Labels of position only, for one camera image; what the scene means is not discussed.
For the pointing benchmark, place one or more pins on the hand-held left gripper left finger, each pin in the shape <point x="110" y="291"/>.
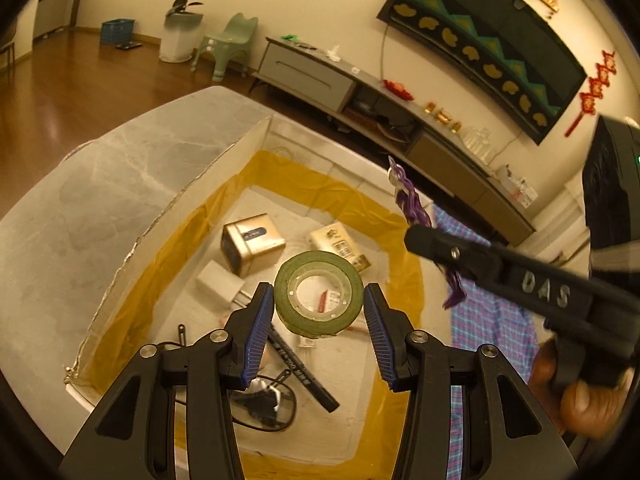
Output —
<point x="255" y="340"/>

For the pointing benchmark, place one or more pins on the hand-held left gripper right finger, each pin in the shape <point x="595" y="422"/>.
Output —
<point x="382" y="340"/>

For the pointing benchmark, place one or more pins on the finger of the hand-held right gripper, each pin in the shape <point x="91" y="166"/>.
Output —
<point x="450" y="252"/>

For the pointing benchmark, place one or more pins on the green tape roll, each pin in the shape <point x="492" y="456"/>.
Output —
<point x="290" y="305"/>

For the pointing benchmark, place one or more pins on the red and white card box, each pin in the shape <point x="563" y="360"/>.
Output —
<point x="327" y="300"/>

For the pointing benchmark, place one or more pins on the white cardboard box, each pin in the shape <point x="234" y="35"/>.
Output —
<point x="350" y="400"/>

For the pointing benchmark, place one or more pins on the white charger plug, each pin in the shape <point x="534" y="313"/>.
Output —
<point x="217" y="282"/>

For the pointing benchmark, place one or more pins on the black marker pen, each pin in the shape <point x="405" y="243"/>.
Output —
<point x="310" y="385"/>

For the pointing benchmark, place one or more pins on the black-framed glasses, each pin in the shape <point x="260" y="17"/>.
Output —
<point x="294" y="406"/>

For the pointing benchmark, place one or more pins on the gold tin box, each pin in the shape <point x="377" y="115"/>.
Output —
<point x="260" y="250"/>

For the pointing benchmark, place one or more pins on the cream printed carton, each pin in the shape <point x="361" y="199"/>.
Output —
<point x="340" y="240"/>

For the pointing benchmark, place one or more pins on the person's right hand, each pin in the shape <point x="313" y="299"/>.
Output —
<point x="590" y="407"/>

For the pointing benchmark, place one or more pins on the plaid cloth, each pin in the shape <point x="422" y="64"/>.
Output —
<point x="480" y="320"/>

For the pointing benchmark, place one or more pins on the white printed packet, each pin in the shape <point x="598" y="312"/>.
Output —
<point x="515" y="187"/>

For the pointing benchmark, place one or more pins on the cluster of clear glass cups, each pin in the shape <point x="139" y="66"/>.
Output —
<point x="477" y="144"/>

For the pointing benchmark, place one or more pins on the dark round pan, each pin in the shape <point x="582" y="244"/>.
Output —
<point x="392" y="130"/>

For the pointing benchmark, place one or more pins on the gold incense burner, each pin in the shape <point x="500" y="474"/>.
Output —
<point x="444" y="117"/>

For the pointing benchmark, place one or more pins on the red fruit plate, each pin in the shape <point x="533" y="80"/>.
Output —
<point x="397" y="90"/>

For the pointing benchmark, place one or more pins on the television with patterned cover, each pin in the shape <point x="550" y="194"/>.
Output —
<point x="500" y="25"/>

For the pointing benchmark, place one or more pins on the grey television cabinet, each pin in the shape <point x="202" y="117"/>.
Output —
<point x="310" y="75"/>

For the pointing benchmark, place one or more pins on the small green toy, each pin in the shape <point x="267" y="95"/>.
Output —
<point x="290" y="38"/>

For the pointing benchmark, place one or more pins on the green plastic chair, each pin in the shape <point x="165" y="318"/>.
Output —
<point x="235" y="35"/>

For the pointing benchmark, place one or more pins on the potted plant in white pot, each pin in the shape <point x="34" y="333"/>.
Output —
<point x="177" y="40"/>

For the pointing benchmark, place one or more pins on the blue plastic crate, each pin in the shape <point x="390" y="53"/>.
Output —
<point x="117" y="31"/>

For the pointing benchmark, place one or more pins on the red knot wall ornament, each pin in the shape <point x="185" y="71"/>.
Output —
<point x="597" y="90"/>

